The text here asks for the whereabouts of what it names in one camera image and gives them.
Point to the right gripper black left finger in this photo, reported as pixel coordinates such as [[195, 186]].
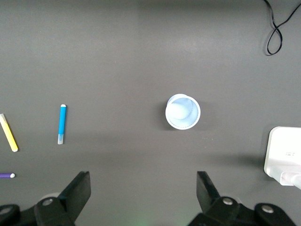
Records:
[[75, 195]]

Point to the blue marker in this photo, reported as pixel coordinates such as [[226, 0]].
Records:
[[62, 122]]

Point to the yellow marker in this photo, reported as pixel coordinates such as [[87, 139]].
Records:
[[9, 134]]

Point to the white power adapter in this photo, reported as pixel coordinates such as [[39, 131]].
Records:
[[284, 150]]

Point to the light blue plastic cup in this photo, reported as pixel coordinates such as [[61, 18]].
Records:
[[182, 113]]

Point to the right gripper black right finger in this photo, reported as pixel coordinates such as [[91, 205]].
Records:
[[209, 200]]

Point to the purple marker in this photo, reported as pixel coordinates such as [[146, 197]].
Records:
[[5, 175]]

